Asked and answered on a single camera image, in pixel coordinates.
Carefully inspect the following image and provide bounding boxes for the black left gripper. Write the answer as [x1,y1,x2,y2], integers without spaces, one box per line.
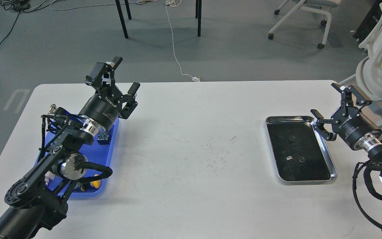
[78,56,140,130]

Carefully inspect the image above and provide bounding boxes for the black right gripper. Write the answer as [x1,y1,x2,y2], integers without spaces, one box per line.
[310,83,382,151]

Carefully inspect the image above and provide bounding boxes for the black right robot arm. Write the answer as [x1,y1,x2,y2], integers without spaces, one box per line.
[311,83,382,231]

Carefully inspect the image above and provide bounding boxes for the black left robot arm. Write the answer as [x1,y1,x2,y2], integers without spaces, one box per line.
[0,56,140,239]

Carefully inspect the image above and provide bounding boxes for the silver metal tray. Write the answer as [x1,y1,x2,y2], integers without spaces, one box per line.
[265,116,338,185]

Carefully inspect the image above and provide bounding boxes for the blue plastic tray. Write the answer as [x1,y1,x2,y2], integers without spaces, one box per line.
[44,119,119,199]

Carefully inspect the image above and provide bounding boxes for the white rolling chair base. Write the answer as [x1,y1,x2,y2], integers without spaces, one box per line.
[268,0,338,49]

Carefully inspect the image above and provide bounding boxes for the black table legs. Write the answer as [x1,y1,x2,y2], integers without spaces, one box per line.
[115,0,202,39]

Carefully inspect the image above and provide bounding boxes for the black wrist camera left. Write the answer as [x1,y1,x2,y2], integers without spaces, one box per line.
[85,62,107,90]

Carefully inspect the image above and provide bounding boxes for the red push button switch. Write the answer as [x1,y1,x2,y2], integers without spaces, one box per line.
[96,132,112,145]

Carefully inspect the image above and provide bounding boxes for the white cable with plug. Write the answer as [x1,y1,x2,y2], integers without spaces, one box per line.
[165,0,201,82]

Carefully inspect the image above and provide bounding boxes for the yellow push button switch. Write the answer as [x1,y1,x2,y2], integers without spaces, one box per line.
[75,180,101,193]

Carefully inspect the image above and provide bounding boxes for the green orange push button switch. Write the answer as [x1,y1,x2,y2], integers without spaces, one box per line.
[44,171,55,185]

